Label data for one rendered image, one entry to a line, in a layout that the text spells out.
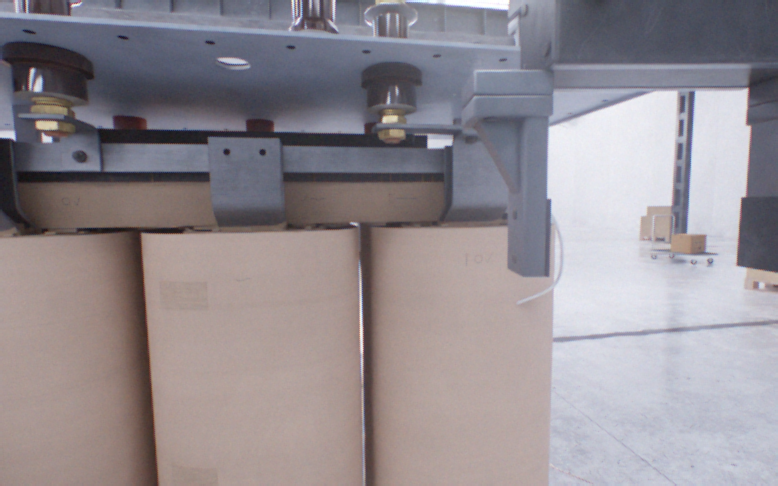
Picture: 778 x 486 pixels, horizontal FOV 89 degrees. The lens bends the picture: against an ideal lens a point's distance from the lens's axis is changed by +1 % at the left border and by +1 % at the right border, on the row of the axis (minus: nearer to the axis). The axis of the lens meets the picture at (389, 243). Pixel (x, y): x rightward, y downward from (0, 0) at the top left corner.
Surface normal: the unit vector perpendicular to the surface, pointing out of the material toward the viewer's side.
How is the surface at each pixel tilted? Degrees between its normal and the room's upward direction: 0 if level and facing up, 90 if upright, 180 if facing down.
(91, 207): 90
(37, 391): 90
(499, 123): 90
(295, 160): 90
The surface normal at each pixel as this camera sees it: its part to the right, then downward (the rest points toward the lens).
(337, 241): 0.80, 0.04
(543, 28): -1.00, 0.01
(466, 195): 0.18, 0.09
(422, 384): -0.26, 0.09
